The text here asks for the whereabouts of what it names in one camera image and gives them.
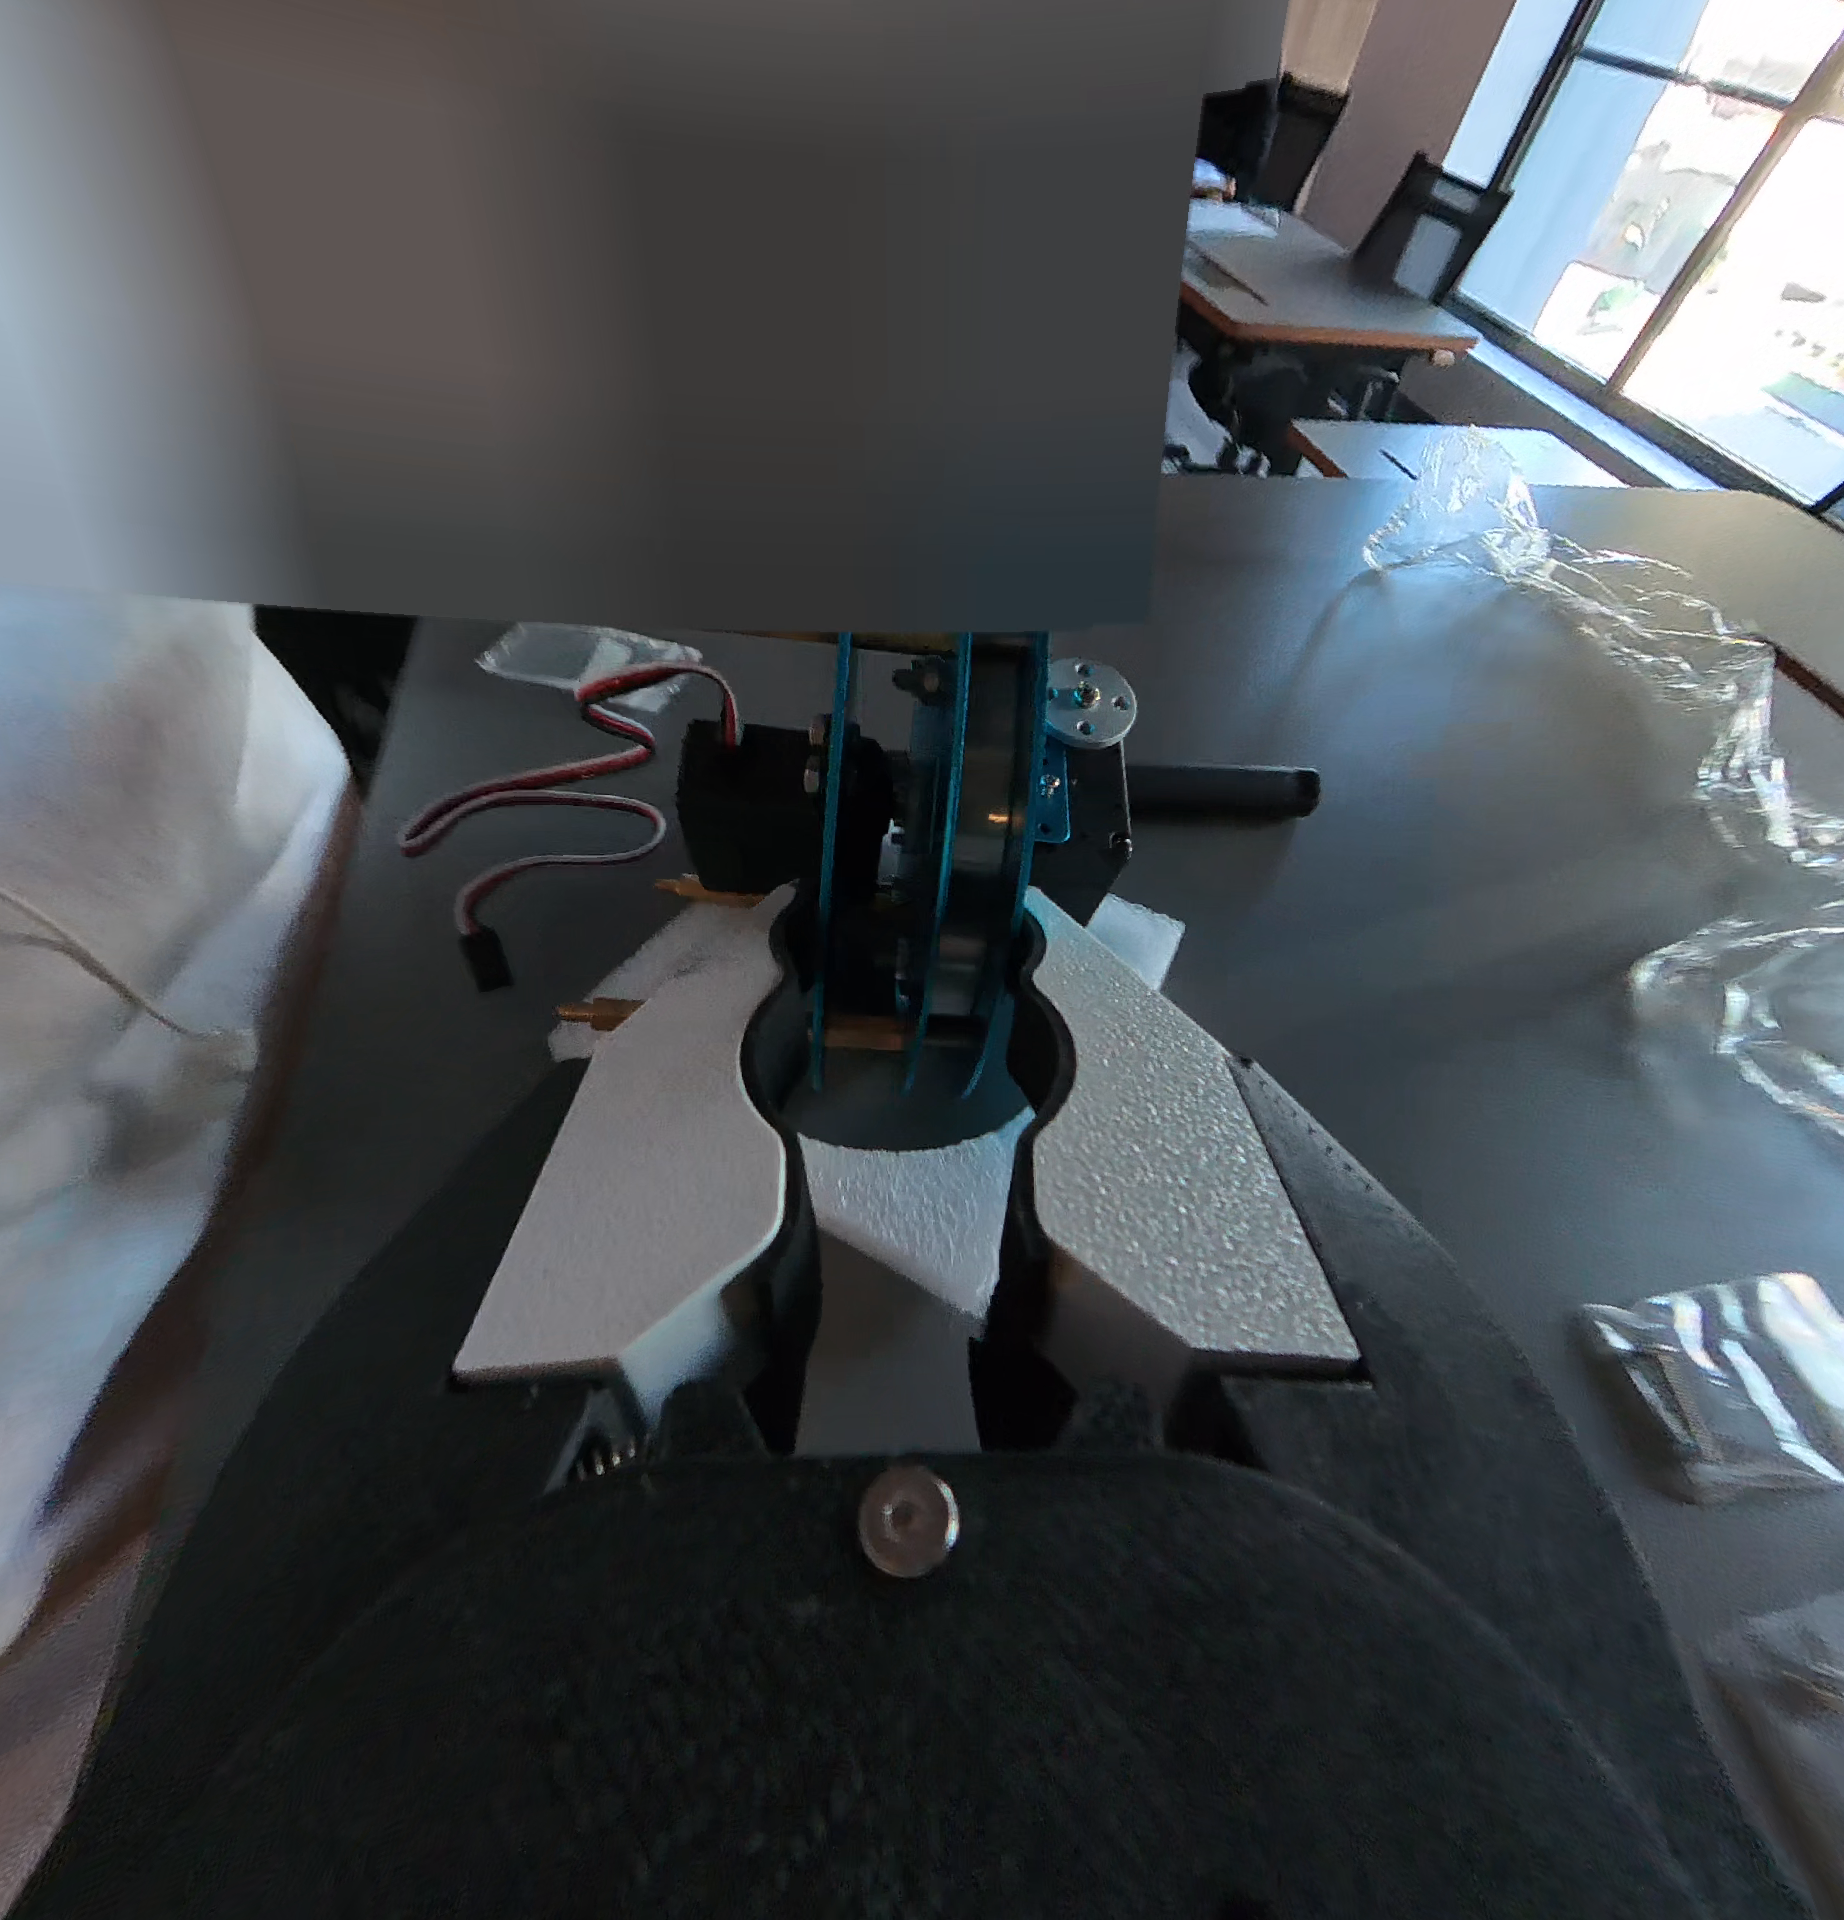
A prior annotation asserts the black screwdriver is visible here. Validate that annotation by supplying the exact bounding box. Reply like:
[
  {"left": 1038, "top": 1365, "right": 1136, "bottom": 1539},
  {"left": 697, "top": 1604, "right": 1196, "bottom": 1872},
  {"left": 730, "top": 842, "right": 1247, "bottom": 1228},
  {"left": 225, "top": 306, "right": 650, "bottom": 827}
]
[{"left": 1132, "top": 766, "right": 1322, "bottom": 825}]

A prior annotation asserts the small clear plastic bag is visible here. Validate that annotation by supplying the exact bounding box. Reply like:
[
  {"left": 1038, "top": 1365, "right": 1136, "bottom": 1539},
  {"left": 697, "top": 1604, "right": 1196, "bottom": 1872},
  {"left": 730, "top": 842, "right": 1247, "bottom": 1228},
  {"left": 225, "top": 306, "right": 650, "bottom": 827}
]
[{"left": 476, "top": 627, "right": 707, "bottom": 694}]

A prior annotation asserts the wood-edged background desk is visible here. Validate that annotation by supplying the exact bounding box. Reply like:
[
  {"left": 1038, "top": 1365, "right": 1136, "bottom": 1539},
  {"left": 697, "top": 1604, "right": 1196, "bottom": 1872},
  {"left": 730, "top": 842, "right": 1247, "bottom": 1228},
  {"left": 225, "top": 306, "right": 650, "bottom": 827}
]
[{"left": 1177, "top": 202, "right": 1482, "bottom": 437}]

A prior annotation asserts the white foam sheet with hole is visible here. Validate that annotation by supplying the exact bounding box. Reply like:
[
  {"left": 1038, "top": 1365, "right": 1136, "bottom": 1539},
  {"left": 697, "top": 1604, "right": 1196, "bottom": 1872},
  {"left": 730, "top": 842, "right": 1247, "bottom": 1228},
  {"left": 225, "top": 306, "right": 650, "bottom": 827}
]
[{"left": 545, "top": 883, "right": 1187, "bottom": 1330}]

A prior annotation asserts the crumpled clear plastic bag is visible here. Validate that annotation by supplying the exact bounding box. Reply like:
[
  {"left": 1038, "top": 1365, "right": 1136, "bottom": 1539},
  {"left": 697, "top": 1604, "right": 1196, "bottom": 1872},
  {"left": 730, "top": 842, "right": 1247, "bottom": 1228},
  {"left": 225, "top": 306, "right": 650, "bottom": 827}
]
[{"left": 1701, "top": 1590, "right": 1844, "bottom": 1727}]

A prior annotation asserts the black chair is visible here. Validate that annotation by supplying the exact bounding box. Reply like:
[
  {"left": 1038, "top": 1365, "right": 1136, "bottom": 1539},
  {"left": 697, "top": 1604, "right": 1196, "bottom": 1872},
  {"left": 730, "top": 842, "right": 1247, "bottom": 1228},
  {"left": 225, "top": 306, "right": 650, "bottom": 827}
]
[
  {"left": 1355, "top": 151, "right": 1515, "bottom": 302},
  {"left": 1204, "top": 75, "right": 1351, "bottom": 212}
]

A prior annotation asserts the person's white shirt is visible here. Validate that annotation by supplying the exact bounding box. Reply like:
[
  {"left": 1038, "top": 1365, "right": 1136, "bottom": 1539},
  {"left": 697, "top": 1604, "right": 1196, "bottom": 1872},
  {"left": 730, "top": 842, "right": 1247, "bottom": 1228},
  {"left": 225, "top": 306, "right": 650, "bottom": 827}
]
[{"left": 0, "top": 592, "right": 360, "bottom": 1920}]

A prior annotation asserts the pale background desk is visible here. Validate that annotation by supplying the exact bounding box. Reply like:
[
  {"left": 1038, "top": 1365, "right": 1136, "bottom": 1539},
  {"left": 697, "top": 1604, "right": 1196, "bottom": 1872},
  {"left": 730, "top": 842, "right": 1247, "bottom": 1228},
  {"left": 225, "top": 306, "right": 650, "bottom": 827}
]
[{"left": 1288, "top": 422, "right": 1621, "bottom": 486}]

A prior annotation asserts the clear plastic wrap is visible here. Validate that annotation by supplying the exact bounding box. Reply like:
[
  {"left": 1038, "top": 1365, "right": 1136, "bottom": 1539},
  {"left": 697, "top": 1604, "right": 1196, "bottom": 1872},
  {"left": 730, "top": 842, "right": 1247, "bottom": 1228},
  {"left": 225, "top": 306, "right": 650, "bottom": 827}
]
[{"left": 1365, "top": 451, "right": 1844, "bottom": 1157}]

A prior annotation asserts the silver foil bag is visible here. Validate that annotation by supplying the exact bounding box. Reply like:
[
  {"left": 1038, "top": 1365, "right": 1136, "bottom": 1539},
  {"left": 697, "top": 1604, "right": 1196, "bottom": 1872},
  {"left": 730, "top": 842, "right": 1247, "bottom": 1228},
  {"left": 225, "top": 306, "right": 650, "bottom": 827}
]
[{"left": 1580, "top": 1275, "right": 1844, "bottom": 1502}]

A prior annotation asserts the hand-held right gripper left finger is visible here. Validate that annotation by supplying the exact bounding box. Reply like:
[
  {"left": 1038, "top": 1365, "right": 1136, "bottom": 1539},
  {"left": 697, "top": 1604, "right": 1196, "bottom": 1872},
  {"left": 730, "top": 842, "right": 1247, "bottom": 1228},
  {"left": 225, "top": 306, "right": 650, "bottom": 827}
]
[{"left": 453, "top": 883, "right": 826, "bottom": 1455}]

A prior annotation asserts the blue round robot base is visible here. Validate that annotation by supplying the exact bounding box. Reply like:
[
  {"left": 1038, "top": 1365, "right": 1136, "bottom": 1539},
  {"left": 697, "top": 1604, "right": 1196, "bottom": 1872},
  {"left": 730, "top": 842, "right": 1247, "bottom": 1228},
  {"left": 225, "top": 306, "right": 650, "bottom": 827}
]
[{"left": 554, "top": 631, "right": 1138, "bottom": 1097}]

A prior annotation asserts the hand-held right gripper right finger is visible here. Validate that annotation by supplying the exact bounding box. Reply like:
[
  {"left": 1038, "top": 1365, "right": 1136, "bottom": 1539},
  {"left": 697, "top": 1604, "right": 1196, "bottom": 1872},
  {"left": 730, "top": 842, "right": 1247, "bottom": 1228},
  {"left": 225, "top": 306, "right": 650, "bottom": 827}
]
[{"left": 971, "top": 885, "right": 1367, "bottom": 1455}]

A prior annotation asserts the large window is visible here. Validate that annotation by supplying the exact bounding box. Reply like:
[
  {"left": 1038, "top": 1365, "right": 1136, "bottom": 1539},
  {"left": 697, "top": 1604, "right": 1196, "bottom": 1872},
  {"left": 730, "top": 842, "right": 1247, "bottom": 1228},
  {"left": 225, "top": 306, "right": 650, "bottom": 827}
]
[{"left": 1447, "top": 0, "right": 1844, "bottom": 519}]

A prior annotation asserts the red white servo cable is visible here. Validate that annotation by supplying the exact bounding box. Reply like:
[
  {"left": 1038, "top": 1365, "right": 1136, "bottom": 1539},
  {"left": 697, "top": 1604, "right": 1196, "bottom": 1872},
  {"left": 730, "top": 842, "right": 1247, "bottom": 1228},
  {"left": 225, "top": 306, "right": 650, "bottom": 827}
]
[{"left": 400, "top": 668, "right": 744, "bottom": 993}]

